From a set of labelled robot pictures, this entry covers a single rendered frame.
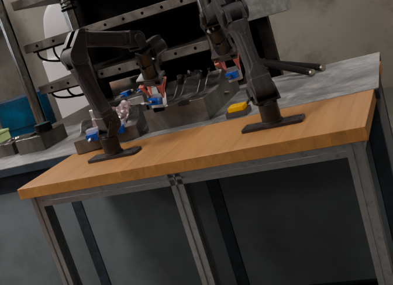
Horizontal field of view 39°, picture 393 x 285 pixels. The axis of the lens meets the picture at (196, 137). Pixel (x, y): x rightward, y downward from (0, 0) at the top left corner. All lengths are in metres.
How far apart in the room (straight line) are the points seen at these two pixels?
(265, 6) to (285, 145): 1.41
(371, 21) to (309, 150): 3.88
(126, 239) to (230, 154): 0.95
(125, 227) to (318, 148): 1.12
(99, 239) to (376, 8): 3.66
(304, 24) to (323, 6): 0.24
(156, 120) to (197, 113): 0.18
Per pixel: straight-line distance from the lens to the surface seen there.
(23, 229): 2.70
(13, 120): 6.05
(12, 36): 3.37
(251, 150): 1.61
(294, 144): 1.57
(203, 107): 2.12
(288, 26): 5.50
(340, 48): 5.46
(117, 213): 2.41
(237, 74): 2.17
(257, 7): 2.89
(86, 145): 2.25
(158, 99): 2.14
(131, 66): 3.09
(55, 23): 5.34
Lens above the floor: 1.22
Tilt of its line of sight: 13 degrees down
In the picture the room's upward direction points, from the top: 17 degrees counter-clockwise
